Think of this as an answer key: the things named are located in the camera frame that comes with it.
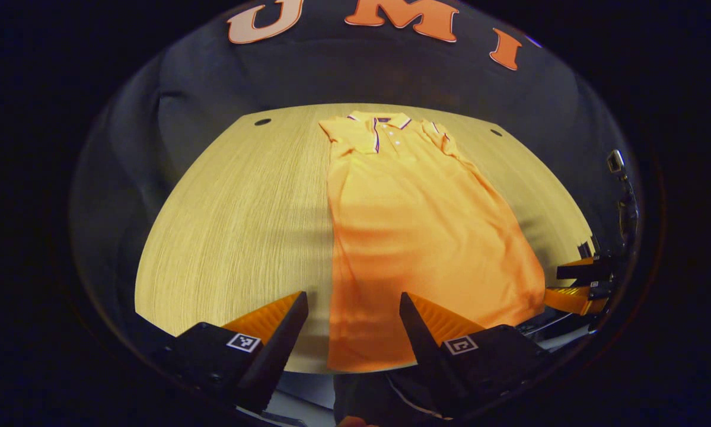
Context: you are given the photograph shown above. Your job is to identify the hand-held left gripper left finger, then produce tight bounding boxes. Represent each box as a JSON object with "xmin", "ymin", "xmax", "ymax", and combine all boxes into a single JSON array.
[{"xmin": 154, "ymin": 291, "xmax": 309, "ymax": 415}]

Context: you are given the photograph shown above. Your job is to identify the orange polo T-shirt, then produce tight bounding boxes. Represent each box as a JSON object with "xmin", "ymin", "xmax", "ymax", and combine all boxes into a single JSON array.
[{"xmin": 318, "ymin": 110, "xmax": 547, "ymax": 374}]

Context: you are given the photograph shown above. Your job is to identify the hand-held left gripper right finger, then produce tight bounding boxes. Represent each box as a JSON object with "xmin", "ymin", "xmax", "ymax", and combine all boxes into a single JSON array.
[{"xmin": 399, "ymin": 291, "xmax": 551, "ymax": 416}]

